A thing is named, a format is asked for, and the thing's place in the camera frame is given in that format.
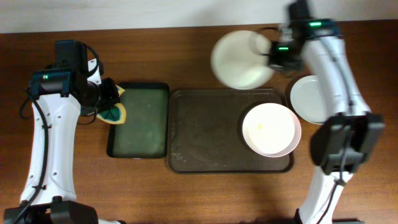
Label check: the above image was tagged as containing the green and yellow sponge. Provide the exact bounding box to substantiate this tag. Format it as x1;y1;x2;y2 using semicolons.
95;96;127;124

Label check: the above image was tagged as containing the pale blue plate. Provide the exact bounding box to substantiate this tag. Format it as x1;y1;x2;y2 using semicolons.
290;75;327;124

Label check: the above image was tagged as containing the cream white plate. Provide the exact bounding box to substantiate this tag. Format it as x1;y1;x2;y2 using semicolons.
210;30;274;90

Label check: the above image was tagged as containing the pink white plate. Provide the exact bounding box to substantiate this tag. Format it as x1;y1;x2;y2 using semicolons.
241;103;302;157

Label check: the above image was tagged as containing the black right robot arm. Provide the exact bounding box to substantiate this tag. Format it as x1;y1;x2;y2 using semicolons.
269;19;385;223

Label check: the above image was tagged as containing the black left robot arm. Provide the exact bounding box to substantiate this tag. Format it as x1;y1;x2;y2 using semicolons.
3;68;119;223

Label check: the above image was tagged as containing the black rectangular water tray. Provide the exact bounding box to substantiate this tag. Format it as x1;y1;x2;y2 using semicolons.
106;82;169;159

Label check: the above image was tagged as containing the brown serving tray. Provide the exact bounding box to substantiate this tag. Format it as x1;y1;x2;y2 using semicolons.
167;88;294;174

